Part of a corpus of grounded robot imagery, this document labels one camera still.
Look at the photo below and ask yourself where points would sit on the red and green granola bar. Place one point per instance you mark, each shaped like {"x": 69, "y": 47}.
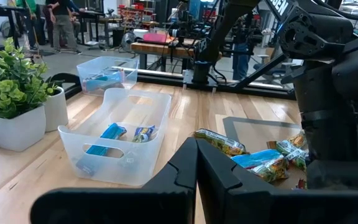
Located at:
{"x": 301, "y": 184}

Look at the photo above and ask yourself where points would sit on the blue granola bar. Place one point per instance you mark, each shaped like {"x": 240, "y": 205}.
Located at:
{"x": 104, "y": 77}
{"x": 253, "y": 158}
{"x": 113, "y": 132}

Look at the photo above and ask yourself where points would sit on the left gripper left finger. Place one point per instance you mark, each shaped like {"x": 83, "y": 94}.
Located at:
{"x": 154, "y": 202}

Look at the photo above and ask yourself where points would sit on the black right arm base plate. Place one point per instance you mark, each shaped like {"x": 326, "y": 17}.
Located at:
{"x": 188, "y": 81}

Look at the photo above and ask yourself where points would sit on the wooden workbench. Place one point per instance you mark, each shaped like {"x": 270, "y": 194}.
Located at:
{"x": 157, "y": 48}

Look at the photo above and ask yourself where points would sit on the silver and green granola bar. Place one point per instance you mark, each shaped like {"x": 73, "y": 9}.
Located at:
{"x": 291, "y": 154}

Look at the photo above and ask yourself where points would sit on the person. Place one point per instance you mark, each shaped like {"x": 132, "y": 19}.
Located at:
{"x": 26, "y": 4}
{"x": 62, "y": 28}
{"x": 241, "y": 62}

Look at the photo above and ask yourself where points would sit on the pink box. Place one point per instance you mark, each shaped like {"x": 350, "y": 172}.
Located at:
{"x": 154, "y": 37}

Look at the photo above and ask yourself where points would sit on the white bucket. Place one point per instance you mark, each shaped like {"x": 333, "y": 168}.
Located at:
{"x": 140, "y": 32}

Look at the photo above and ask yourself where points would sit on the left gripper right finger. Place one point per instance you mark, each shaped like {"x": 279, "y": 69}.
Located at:
{"x": 259, "y": 205}

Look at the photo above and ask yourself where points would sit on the red parts shelf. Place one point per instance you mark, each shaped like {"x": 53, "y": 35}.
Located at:
{"x": 129, "y": 15}

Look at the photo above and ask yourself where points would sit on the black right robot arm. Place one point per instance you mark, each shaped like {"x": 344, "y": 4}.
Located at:
{"x": 315, "y": 28}

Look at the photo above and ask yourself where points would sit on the multicoloured granola bar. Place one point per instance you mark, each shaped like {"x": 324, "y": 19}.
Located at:
{"x": 143, "y": 133}

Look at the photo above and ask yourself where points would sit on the green and orange granola bar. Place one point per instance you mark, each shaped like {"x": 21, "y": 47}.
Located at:
{"x": 297, "y": 140}

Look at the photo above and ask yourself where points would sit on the clear plastic bin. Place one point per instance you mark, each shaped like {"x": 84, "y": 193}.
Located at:
{"x": 129, "y": 67}

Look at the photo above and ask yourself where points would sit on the leafy plant in white pot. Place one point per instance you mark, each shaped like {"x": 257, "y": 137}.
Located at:
{"x": 11, "y": 84}

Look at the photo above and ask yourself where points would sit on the grey floor fan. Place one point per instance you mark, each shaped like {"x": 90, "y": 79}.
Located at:
{"x": 128, "y": 39}

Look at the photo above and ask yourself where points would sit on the frosted plastic bin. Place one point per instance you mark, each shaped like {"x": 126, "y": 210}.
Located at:
{"x": 158, "y": 118}

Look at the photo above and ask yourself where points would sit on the grey office chair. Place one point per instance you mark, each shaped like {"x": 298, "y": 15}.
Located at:
{"x": 278, "y": 73}

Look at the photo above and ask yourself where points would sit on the grey baking mat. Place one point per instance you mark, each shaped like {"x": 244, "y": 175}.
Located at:
{"x": 259, "y": 133}

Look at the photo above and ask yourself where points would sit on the succulent in round white pot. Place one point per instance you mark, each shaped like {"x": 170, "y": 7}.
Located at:
{"x": 56, "y": 109}

